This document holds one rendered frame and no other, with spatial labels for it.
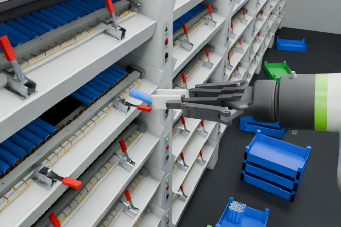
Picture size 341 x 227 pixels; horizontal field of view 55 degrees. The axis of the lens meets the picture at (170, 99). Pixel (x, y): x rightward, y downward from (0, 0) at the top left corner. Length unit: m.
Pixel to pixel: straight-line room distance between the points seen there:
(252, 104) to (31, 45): 0.39
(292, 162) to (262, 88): 1.39
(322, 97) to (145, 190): 0.74
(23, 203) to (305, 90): 0.50
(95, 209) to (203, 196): 1.09
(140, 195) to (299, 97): 0.71
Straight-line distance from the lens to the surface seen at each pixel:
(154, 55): 0.90
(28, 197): 0.64
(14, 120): 0.53
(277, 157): 1.93
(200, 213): 1.79
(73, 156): 0.70
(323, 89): 0.54
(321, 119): 0.54
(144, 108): 0.78
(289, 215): 1.88
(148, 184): 1.14
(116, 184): 0.89
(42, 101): 0.56
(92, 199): 0.86
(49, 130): 0.72
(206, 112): 0.57
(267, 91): 0.55
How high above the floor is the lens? 1.37
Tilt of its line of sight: 31 degrees down
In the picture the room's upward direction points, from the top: straight up
